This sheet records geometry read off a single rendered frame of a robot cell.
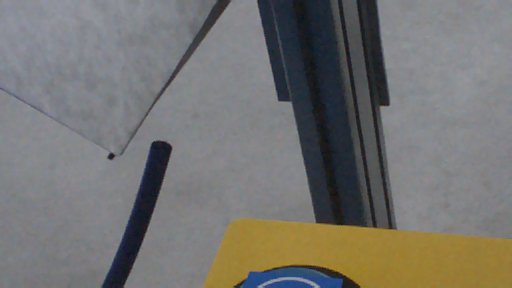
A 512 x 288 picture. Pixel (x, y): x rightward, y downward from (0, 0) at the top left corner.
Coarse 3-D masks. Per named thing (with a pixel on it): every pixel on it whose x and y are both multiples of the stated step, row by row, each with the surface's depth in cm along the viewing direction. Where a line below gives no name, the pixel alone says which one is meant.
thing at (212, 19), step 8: (224, 0) 75; (216, 8) 76; (224, 8) 76; (216, 16) 76; (208, 24) 77; (200, 32) 77; (200, 40) 78; (192, 48) 78; (184, 64) 80; (176, 72) 80; (160, 96) 82
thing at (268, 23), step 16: (256, 0) 97; (368, 0) 94; (272, 16) 97; (368, 16) 95; (272, 32) 99; (272, 48) 100; (272, 64) 101; (384, 64) 98; (384, 80) 99; (288, 96) 103; (384, 96) 100
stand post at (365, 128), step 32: (288, 0) 85; (320, 0) 84; (352, 0) 90; (288, 32) 87; (320, 32) 86; (352, 32) 90; (288, 64) 89; (320, 64) 88; (352, 64) 91; (320, 96) 92; (352, 96) 92; (320, 128) 94; (352, 128) 92; (320, 160) 94; (352, 160) 94; (384, 160) 104; (320, 192) 97; (352, 192) 96; (384, 192) 105; (352, 224) 99; (384, 224) 105
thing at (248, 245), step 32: (256, 224) 40; (288, 224) 40; (320, 224) 40; (224, 256) 39; (256, 256) 39; (288, 256) 38; (320, 256) 38; (352, 256) 38; (384, 256) 38; (416, 256) 38; (448, 256) 37; (480, 256) 37
